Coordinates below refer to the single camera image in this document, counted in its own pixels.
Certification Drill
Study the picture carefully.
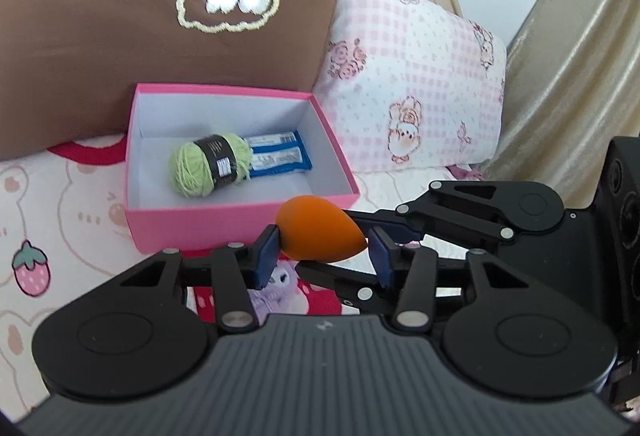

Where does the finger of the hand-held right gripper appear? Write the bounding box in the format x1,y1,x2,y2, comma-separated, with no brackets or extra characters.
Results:
295,261,401,317
345,180,523,247

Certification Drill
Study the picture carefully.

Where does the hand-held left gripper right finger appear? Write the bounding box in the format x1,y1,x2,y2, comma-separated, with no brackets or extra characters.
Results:
367,226,543,333

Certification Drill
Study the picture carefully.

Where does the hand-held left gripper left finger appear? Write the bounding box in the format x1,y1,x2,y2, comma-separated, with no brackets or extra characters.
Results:
112,223,281,334

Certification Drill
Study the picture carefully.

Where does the orange makeup sponge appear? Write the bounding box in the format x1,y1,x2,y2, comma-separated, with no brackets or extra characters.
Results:
276,196,368,263

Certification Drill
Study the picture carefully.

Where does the pink cardboard box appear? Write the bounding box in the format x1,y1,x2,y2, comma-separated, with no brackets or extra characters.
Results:
122,84,362,254

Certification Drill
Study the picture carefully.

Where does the blue snack packet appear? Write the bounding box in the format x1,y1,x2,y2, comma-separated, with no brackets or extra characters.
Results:
242,130,313,179

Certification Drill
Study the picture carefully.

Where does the green yarn ball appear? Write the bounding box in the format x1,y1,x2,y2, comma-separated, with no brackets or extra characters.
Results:
169,132,252,198

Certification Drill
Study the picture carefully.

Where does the pink floral pillow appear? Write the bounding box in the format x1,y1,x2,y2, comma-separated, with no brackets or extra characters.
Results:
312,0,507,174

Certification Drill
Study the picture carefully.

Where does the cartoon printed bed sheet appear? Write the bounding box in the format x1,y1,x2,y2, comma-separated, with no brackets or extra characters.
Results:
0,136,501,417

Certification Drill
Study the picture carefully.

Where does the brown embroidered pillow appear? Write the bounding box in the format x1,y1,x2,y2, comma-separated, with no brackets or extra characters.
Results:
0,0,351,162

